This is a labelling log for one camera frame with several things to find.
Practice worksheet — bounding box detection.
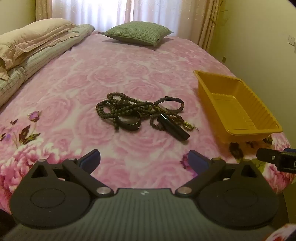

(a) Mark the reddish bead bracelet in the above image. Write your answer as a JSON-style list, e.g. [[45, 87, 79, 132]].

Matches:
[[180, 119, 200, 132]]

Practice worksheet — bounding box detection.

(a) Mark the dark strap gold watch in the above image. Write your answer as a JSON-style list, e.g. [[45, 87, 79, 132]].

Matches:
[[154, 96, 185, 113]]

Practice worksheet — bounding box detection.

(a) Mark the dark bead necklace with tassel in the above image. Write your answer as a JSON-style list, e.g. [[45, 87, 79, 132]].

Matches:
[[95, 92, 191, 141]]

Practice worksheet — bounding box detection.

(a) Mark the yellow plastic tray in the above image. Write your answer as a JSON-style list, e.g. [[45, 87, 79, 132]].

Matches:
[[194, 70, 282, 143]]

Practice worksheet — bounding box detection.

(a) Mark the black watch round face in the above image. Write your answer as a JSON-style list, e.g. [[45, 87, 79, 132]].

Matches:
[[118, 112, 142, 131]]

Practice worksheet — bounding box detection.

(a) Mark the green checked cushion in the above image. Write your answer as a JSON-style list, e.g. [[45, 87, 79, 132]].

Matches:
[[101, 21, 173, 47]]

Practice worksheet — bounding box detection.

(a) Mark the striped folded quilt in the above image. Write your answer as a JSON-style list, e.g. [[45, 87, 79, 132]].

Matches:
[[1, 24, 94, 105]]

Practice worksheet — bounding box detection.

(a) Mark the brown wooden bead necklace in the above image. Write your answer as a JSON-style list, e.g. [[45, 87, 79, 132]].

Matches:
[[138, 101, 186, 132]]

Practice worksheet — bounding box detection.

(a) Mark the sheer pink curtain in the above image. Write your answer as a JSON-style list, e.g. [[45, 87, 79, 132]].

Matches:
[[52, 0, 202, 41]]

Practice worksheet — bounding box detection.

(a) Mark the beige pillow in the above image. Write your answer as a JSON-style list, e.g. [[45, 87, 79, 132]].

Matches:
[[1, 18, 78, 81]]

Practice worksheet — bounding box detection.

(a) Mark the beige side curtain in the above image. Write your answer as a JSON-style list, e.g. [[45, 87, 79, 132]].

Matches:
[[198, 0, 223, 52]]

